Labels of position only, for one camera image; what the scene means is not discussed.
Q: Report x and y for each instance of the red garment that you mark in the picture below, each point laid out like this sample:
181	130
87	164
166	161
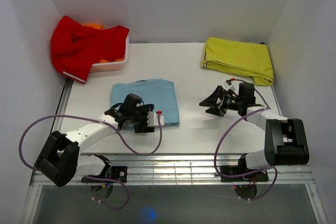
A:
75	47

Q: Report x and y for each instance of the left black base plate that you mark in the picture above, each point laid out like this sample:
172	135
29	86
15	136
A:
118	173

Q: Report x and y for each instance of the white perforated basket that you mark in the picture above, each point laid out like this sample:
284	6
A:
112	66

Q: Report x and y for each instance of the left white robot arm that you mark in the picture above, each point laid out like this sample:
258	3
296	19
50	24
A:
61	157

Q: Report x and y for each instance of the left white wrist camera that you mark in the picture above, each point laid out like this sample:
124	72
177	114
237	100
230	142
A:
155	118

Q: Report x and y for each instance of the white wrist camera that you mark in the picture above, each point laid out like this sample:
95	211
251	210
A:
155	118
228	84

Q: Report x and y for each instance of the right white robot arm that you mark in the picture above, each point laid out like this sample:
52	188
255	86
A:
285	141

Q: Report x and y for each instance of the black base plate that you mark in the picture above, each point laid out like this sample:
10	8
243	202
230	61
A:
231	170
118	173

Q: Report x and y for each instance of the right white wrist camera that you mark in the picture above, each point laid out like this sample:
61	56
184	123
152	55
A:
228	84

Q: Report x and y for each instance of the folded yellow trousers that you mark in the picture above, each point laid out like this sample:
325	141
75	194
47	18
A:
239	58

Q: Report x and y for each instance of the orange garment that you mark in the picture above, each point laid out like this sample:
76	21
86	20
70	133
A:
94	26

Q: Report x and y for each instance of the light blue trousers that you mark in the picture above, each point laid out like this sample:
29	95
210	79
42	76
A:
159	92

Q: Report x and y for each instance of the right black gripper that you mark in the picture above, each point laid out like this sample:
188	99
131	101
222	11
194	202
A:
218	109

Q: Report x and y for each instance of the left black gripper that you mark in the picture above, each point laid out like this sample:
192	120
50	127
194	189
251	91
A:
144	109

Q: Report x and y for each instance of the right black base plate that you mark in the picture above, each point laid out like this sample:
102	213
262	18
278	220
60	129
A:
231	170

